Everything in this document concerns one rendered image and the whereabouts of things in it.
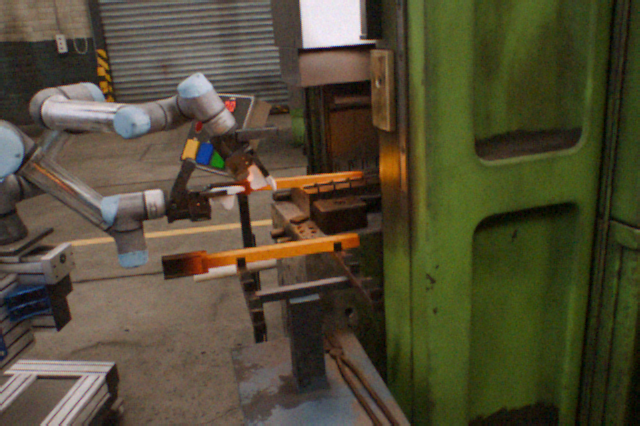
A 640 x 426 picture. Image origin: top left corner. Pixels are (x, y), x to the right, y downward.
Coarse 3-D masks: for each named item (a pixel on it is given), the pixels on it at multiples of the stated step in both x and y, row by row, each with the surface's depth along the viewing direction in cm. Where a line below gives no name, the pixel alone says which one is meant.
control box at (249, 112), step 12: (228, 96) 199; (240, 96) 194; (228, 108) 197; (240, 108) 192; (252, 108) 189; (264, 108) 192; (192, 120) 212; (240, 120) 190; (252, 120) 190; (264, 120) 193; (192, 132) 209; (204, 132) 204; (252, 144) 191; (180, 156) 211; (204, 168) 198; (216, 168) 193
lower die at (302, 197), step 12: (336, 180) 157; (348, 180) 158; (360, 180) 158; (372, 180) 158; (300, 192) 158; (312, 192) 151; (324, 192) 151; (336, 192) 152; (348, 192) 153; (360, 192) 154; (372, 192) 155; (300, 204) 160; (372, 204) 156; (312, 216) 152
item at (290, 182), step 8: (304, 176) 157; (312, 176) 157; (320, 176) 157; (328, 176) 157; (336, 176) 158; (344, 176) 158; (352, 176) 159; (360, 176) 160; (216, 184) 150; (224, 184) 149; (232, 184) 150; (240, 184) 150; (248, 184) 150; (280, 184) 154; (288, 184) 154; (296, 184) 155; (304, 184) 155; (240, 192) 151; (248, 192) 151
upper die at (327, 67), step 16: (288, 48) 146; (304, 48) 138; (320, 48) 140; (336, 48) 141; (352, 48) 142; (368, 48) 143; (288, 64) 149; (304, 64) 140; (320, 64) 141; (336, 64) 142; (352, 64) 143; (368, 64) 145; (288, 80) 151; (304, 80) 141; (320, 80) 142; (336, 80) 143; (352, 80) 144
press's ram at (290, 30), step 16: (272, 0) 154; (288, 0) 139; (304, 0) 130; (320, 0) 131; (336, 0) 132; (352, 0) 134; (272, 16) 157; (288, 16) 141; (304, 16) 131; (320, 16) 132; (336, 16) 134; (352, 16) 135; (288, 32) 144; (304, 32) 132; (320, 32) 134; (336, 32) 135; (352, 32) 136
